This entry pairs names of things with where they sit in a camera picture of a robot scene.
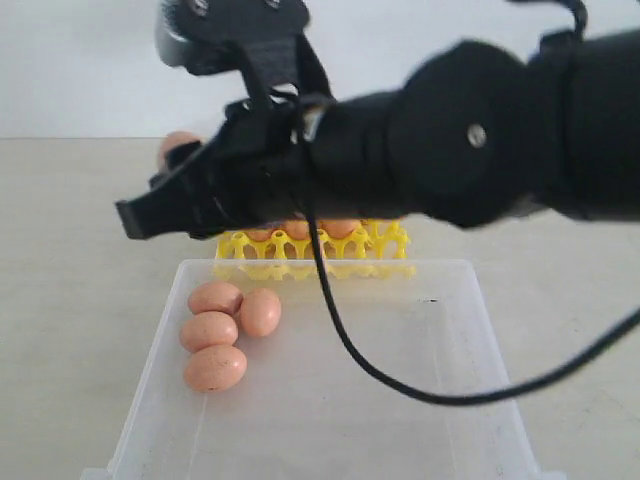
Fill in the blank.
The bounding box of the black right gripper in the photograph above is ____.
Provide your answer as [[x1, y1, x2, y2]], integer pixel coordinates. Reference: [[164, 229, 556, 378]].
[[115, 94, 340, 239]]

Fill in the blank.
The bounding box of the clear plastic bin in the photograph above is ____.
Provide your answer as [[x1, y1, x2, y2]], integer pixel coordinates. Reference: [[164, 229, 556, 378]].
[[83, 260, 542, 480]]

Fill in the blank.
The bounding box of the yellow plastic egg tray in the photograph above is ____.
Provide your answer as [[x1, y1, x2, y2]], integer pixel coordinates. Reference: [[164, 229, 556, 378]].
[[212, 220, 416, 281]]

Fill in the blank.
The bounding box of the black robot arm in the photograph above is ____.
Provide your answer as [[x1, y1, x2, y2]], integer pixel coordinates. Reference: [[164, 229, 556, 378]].
[[116, 30, 639, 240]]

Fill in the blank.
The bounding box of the black cable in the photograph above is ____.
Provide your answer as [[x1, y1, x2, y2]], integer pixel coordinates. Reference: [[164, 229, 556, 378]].
[[234, 0, 640, 409]]

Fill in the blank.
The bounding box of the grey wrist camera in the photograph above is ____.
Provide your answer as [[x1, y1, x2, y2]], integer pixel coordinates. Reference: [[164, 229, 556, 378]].
[[155, 0, 332, 111]]

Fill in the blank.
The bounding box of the brown egg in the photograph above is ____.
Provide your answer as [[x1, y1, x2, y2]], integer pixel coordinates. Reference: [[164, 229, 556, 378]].
[[156, 131, 201, 171], [239, 288, 282, 337], [179, 311, 239, 353], [322, 220, 360, 239], [284, 221, 310, 240], [183, 344, 248, 392], [187, 281, 243, 316], [246, 229, 273, 242]]

